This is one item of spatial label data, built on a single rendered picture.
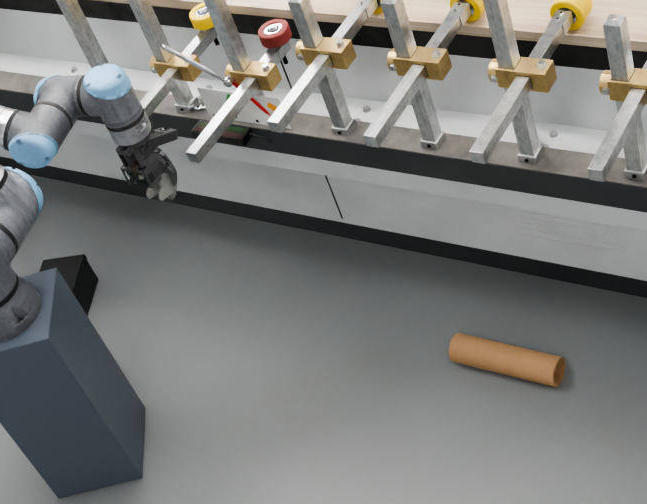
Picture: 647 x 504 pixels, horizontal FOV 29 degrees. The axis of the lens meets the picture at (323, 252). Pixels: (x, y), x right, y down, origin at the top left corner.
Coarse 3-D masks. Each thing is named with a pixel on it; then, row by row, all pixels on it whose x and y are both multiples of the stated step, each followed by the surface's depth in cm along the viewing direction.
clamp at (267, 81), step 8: (256, 64) 309; (272, 64) 307; (232, 72) 310; (240, 72) 309; (248, 72) 308; (256, 72) 307; (264, 72) 306; (272, 72) 307; (240, 80) 311; (264, 80) 306; (272, 80) 307; (280, 80) 310; (264, 88) 309; (272, 88) 308
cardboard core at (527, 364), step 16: (464, 336) 335; (464, 352) 332; (480, 352) 330; (496, 352) 328; (512, 352) 326; (528, 352) 324; (480, 368) 333; (496, 368) 328; (512, 368) 325; (528, 368) 322; (544, 368) 320; (560, 368) 325; (544, 384) 323
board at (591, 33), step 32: (96, 0) 354; (160, 0) 340; (192, 0) 334; (256, 0) 324; (288, 0) 320; (320, 0) 316; (352, 0) 311; (416, 0) 303; (448, 0) 299; (512, 0) 292; (544, 0) 288; (608, 0) 281; (640, 0) 278; (480, 32) 289; (576, 32) 277; (640, 32) 270
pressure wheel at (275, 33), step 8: (264, 24) 314; (272, 24) 314; (280, 24) 313; (264, 32) 312; (272, 32) 311; (280, 32) 310; (288, 32) 311; (264, 40) 311; (272, 40) 310; (280, 40) 310; (288, 40) 312; (272, 48) 312
